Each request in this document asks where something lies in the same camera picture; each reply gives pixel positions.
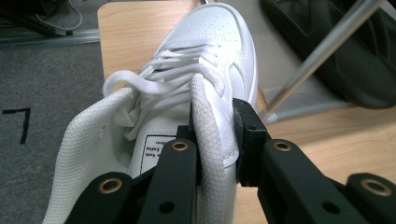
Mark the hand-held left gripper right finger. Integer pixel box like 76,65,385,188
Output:
232,97,272,189

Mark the metal frame shoe rack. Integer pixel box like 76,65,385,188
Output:
257,0,396,125

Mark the metal floor rail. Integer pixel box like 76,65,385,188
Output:
0,28,101,49

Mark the white sneaker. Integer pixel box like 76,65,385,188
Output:
41,2,260,224

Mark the white floor cable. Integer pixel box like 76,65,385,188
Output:
34,0,84,32

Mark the dark stand base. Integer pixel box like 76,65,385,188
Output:
0,0,75,37

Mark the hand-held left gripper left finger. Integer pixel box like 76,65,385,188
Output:
176,104,202,188

